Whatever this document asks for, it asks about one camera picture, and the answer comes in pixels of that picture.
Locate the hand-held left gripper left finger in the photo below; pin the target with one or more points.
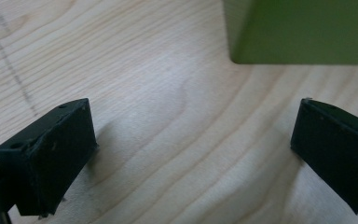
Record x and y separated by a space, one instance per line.
49 155

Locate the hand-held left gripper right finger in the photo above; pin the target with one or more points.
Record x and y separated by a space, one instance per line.
338 149

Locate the green box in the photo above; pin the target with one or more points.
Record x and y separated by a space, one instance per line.
304 31

